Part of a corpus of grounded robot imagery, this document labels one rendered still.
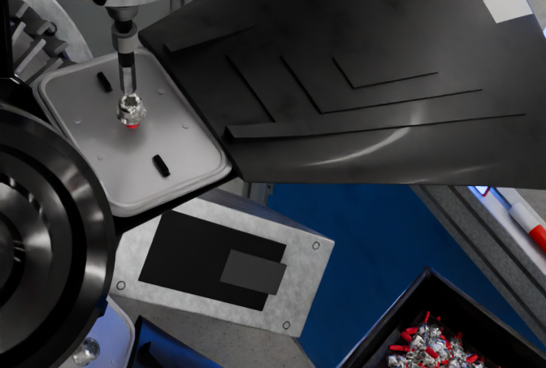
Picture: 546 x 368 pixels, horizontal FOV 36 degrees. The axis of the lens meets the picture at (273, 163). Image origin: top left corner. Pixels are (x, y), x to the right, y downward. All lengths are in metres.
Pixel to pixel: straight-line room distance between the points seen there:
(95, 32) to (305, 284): 0.94
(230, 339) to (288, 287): 1.07
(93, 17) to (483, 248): 0.82
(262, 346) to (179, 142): 1.25
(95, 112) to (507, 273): 0.52
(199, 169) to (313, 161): 0.06
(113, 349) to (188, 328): 1.19
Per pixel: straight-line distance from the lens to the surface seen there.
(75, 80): 0.41
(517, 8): 0.52
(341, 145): 0.41
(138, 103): 0.38
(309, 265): 0.57
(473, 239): 0.84
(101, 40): 1.46
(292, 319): 0.57
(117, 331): 0.45
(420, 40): 0.47
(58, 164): 0.32
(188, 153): 0.39
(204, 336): 1.63
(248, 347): 1.62
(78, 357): 0.42
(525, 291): 0.82
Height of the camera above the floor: 1.50
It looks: 55 degrees down
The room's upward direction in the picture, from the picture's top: 9 degrees clockwise
